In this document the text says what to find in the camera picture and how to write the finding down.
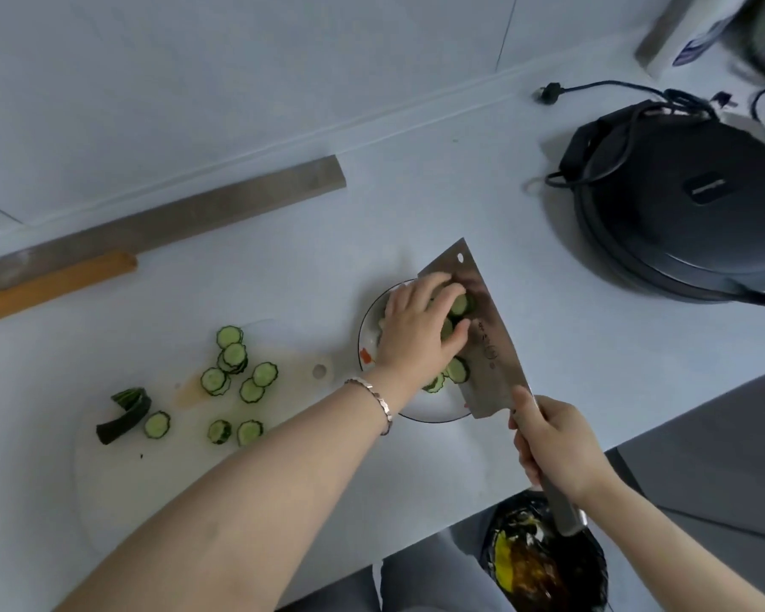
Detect person's left hand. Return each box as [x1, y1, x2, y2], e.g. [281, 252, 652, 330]
[374, 271, 473, 394]

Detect person's right hand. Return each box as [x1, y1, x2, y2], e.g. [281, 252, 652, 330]
[508, 385, 614, 505]

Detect steel cleaver knife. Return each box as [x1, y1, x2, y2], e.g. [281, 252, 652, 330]
[416, 237, 589, 538]

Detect white floral plate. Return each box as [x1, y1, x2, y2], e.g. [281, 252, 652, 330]
[356, 280, 479, 425]

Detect striped cucumber end piece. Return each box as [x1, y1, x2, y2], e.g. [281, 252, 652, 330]
[110, 387, 149, 412]

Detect cucumber stem tip piece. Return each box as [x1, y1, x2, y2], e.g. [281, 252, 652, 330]
[96, 394, 153, 447]

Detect translucent plastic cutting board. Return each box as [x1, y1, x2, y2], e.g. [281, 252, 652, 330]
[73, 318, 336, 555]

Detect person's right forearm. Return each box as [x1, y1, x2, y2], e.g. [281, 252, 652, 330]
[576, 467, 765, 612]

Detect person's left forearm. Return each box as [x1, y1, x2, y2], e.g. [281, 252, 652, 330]
[57, 369, 416, 612]

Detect short wooden rolling pin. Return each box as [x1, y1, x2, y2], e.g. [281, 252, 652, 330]
[0, 251, 139, 331]

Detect black trash bag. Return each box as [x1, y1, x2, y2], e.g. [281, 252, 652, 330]
[479, 490, 610, 612]

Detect grey trousers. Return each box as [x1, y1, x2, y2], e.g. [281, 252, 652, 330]
[318, 525, 518, 612]

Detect long grey sharpening stone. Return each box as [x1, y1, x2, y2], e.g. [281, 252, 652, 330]
[0, 154, 348, 291]

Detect black electric baking pan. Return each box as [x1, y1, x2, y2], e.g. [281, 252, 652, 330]
[545, 98, 765, 312]

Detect grey flat panel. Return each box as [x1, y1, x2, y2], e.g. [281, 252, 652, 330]
[634, 0, 696, 71]

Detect white spray bottle blue trigger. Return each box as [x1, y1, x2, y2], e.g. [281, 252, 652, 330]
[649, 0, 751, 81]

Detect silver bracelet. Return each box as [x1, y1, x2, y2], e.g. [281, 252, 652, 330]
[343, 377, 394, 438]

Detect black power cable with plug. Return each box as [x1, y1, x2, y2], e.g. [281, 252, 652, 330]
[535, 80, 740, 112]

